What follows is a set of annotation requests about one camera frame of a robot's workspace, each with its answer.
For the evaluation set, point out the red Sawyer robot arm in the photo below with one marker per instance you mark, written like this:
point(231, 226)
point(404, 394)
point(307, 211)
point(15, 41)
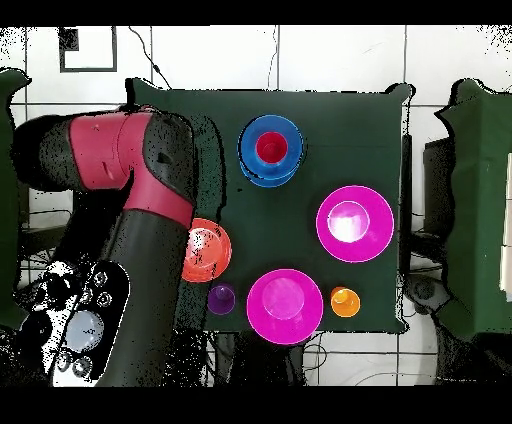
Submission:
point(144, 260)

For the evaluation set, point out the black metal stand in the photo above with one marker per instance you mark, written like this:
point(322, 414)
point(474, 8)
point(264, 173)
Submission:
point(406, 200)

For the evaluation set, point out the green-covered side table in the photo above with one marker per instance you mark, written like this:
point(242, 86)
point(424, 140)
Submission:
point(480, 200)
point(6, 240)

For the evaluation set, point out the red plastic cup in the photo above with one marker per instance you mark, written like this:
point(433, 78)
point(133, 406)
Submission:
point(271, 147)

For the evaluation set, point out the dark green table cloth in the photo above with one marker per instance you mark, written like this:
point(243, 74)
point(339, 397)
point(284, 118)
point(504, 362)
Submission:
point(352, 120)

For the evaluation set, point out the pink plastic bowl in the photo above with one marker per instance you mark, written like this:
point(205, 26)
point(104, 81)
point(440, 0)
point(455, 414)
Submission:
point(372, 240)
point(284, 306)

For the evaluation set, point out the black tape square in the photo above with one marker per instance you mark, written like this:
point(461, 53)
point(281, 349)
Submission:
point(88, 70)

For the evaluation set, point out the purple plastic cup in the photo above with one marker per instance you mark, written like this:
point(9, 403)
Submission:
point(220, 300)

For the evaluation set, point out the red-orange plastic bowl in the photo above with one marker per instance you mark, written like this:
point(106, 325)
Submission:
point(212, 252)

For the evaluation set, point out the blue plastic bowl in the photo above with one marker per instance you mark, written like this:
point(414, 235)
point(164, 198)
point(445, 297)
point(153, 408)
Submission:
point(250, 146)
point(266, 183)

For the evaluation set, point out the orange plastic cup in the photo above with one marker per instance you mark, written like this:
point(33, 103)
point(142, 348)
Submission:
point(345, 302)

